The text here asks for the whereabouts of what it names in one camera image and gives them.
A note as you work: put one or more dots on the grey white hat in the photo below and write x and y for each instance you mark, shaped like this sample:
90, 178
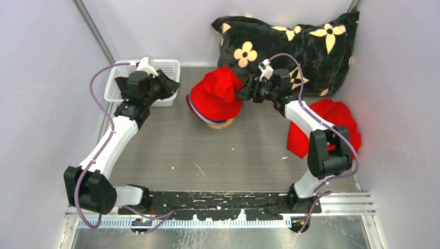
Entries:
211, 121

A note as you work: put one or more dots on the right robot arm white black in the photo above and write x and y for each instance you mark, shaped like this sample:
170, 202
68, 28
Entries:
329, 154

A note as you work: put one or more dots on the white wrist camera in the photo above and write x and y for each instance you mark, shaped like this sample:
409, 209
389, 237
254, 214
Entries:
266, 70
145, 65

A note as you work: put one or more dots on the aluminium rail frame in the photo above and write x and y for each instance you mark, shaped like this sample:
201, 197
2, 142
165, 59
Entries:
331, 204

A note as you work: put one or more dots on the red cloth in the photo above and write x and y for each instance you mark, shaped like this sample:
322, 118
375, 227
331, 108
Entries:
336, 113

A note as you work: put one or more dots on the black floral plush pillow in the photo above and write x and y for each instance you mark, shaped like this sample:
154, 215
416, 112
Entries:
317, 57

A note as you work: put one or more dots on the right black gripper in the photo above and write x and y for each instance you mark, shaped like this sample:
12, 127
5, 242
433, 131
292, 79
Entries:
244, 93

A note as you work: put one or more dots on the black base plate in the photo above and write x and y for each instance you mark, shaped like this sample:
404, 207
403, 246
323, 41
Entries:
220, 206

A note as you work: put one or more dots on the dark red bucket hat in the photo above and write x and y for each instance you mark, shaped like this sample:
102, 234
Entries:
193, 110

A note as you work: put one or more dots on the white plastic basket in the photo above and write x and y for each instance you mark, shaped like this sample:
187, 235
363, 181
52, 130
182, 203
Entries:
170, 67

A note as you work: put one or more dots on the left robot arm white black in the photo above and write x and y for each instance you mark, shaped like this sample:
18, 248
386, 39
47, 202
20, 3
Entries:
87, 185

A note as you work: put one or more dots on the black hat in basket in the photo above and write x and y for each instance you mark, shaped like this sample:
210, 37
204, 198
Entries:
122, 85

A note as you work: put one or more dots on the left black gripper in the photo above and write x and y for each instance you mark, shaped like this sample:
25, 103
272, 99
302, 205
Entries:
169, 86

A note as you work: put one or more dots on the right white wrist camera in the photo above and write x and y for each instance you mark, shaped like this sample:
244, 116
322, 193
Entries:
266, 70

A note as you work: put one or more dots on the wooden hat stand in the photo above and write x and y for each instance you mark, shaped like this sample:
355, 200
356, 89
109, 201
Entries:
222, 125

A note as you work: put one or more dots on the blue hat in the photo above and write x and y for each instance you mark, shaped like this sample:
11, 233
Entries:
209, 110

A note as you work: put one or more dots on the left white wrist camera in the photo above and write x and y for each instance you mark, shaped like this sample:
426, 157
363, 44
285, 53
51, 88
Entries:
145, 65

